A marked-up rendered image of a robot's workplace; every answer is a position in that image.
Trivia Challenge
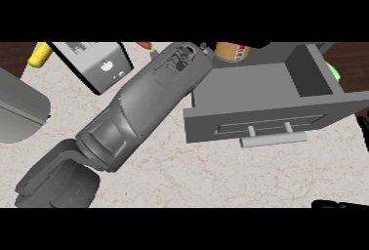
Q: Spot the grey cabinet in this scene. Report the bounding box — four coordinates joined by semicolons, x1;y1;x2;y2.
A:
210;42;337;69

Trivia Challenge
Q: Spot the grey rounded appliance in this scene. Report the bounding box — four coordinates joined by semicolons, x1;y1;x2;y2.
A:
0;66;51;145

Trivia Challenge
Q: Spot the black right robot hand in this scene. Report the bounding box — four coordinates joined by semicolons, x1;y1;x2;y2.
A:
309;108;369;209

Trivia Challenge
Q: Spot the yellow corn cob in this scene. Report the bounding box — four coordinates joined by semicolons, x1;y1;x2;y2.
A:
26;42;54;69

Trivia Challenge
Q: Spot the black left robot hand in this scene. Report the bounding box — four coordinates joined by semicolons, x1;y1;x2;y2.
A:
238;42;271;50

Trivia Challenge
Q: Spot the light green round object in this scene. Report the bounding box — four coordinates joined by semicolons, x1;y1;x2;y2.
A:
326;61;342;83

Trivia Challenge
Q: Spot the orange carrot with green top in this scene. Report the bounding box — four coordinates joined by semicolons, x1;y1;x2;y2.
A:
135;42;157;56

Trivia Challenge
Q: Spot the grey open drawer box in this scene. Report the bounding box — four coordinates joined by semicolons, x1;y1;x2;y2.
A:
190;42;348;112

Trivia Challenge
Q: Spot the grey box appliance white logo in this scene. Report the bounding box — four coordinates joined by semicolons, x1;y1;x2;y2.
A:
45;42;135;97

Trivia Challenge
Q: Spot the grey drawer front with handle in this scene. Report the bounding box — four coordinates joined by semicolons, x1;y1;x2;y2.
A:
182;91;369;148

